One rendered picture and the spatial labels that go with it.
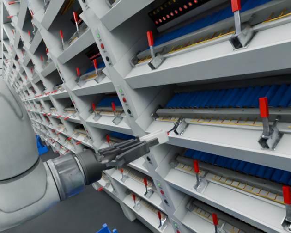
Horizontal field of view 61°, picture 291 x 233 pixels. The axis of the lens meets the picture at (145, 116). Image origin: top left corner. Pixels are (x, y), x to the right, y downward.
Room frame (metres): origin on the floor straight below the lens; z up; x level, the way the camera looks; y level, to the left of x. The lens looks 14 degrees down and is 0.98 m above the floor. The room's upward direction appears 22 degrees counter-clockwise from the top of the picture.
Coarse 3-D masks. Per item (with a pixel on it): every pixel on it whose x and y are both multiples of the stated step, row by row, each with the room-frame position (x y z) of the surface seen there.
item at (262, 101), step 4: (260, 100) 0.42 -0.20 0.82; (264, 100) 0.41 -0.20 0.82; (260, 104) 0.42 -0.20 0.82; (264, 104) 0.41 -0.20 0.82; (260, 108) 0.42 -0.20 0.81; (264, 108) 0.41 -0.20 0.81; (264, 112) 0.41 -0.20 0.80; (268, 112) 0.41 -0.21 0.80; (264, 116) 0.41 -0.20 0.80; (268, 116) 0.41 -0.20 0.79; (264, 120) 0.41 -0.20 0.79; (264, 124) 0.41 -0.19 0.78; (268, 124) 0.41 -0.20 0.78; (264, 128) 0.41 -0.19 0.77; (268, 128) 0.41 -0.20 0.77; (264, 132) 0.41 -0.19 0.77; (268, 132) 0.41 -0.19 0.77
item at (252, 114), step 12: (192, 108) 0.66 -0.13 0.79; (204, 108) 0.62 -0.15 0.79; (216, 108) 0.58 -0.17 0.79; (228, 108) 0.55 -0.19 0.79; (240, 108) 0.52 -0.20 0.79; (252, 108) 0.49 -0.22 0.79; (276, 108) 0.45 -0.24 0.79; (288, 108) 0.43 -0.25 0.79; (168, 120) 0.74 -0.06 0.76; (204, 120) 0.60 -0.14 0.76; (252, 120) 0.49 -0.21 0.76; (288, 120) 0.42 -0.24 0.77
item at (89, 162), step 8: (80, 152) 0.53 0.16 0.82; (88, 152) 0.53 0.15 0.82; (80, 160) 0.51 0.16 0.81; (88, 160) 0.51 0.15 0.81; (96, 160) 0.51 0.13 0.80; (104, 160) 0.51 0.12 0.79; (88, 168) 0.50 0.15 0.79; (96, 168) 0.50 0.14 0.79; (104, 168) 0.51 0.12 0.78; (88, 176) 0.49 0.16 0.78; (96, 176) 0.50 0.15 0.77; (88, 184) 0.50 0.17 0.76
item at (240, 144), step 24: (264, 72) 0.55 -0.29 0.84; (288, 72) 0.50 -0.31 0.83; (168, 96) 0.86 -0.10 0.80; (144, 120) 0.81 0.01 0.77; (192, 120) 0.66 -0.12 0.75; (216, 120) 0.58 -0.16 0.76; (240, 120) 0.52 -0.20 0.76; (192, 144) 0.60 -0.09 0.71; (216, 144) 0.51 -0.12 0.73; (240, 144) 0.46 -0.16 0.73; (288, 144) 0.39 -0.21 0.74; (288, 168) 0.39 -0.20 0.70
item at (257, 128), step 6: (162, 120) 0.77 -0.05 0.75; (216, 126) 0.56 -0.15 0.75; (222, 126) 0.54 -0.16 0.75; (228, 126) 0.53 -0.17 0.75; (234, 126) 0.51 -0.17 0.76; (240, 126) 0.50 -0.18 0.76; (246, 126) 0.49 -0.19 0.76; (252, 126) 0.47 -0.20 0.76; (282, 132) 0.42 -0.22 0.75; (288, 132) 0.40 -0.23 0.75
